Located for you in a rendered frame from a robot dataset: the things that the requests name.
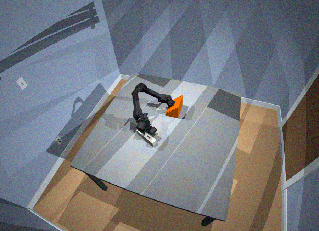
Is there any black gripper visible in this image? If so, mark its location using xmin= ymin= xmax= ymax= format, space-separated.
xmin=146 ymin=121 xmax=157 ymax=135

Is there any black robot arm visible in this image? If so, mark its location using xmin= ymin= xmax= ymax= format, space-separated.
xmin=132 ymin=83 xmax=176 ymax=133

